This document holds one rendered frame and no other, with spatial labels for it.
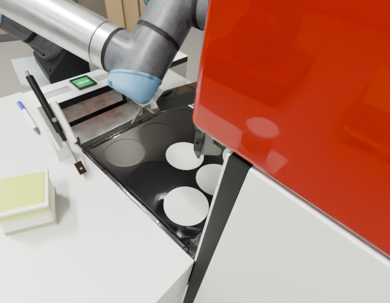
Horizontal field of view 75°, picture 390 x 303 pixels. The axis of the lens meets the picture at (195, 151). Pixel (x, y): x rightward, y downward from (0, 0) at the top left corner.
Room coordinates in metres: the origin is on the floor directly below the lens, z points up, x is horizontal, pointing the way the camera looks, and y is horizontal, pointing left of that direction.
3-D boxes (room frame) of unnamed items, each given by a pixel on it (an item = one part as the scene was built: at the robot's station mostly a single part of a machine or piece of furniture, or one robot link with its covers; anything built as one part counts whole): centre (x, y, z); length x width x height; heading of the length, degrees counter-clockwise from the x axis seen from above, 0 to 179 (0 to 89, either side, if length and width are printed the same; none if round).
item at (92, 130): (0.60, 0.25, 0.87); 0.36 x 0.08 x 0.03; 145
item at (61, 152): (0.33, 0.26, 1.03); 0.06 x 0.04 x 0.13; 55
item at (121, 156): (0.46, 0.02, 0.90); 0.34 x 0.34 x 0.01; 55
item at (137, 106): (0.67, 0.21, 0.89); 0.08 x 0.03 x 0.03; 55
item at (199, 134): (0.39, 0.00, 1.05); 0.05 x 0.02 x 0.09; 174
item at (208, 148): (0.39, -0.03, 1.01); 0.06 x 0.03 x 0.09; 84
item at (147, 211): (0.32, 0.13, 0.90); 0.37 x 0.01 x 0.01; 55
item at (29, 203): (0.20, 0.25, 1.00); 0.07 x 0.07 x 0.07; 29
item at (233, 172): (0.49, -0.27, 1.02); 0.81 x 0.03 x 0.40; 145
